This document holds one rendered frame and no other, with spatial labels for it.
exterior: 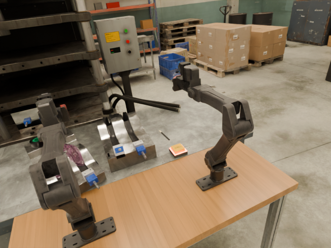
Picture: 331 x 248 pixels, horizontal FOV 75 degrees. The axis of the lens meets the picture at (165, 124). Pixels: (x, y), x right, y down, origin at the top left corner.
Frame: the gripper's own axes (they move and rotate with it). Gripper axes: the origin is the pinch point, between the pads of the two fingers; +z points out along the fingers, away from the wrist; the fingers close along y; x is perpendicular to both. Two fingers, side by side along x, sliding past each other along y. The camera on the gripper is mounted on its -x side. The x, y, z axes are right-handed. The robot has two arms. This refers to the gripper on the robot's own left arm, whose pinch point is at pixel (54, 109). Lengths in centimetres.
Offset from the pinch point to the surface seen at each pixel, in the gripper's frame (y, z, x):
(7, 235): 40, -4, 55
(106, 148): -16.8, 4.7, 30.0
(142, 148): -33.3, -8.8, 29.0
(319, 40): -649, 307, 90
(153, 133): -49, 18, 38
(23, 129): 35, 75, 34
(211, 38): -300, 312, 32
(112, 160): -17.4, -6.2, 31.3
